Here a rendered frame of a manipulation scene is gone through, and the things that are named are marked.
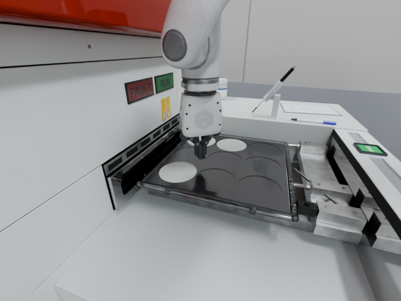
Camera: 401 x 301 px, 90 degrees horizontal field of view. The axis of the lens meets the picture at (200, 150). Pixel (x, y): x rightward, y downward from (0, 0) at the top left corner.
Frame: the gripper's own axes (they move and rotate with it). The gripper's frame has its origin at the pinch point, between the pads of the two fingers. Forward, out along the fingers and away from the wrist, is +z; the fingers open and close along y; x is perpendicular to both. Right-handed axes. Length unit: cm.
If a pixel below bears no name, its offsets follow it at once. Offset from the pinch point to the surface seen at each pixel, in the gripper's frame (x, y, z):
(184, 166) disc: 1.4, -4.2, 5.1
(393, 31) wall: 62, 161, -34
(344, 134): -5.8, 44.5, -0.7
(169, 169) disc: 1.7, -8.5, 5.2
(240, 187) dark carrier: -11.5, 6.0, 5.3
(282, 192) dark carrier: -16.3, 14.3, 5.2
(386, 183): -26.6, 29.0, -0.8
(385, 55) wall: 61, 161, -20
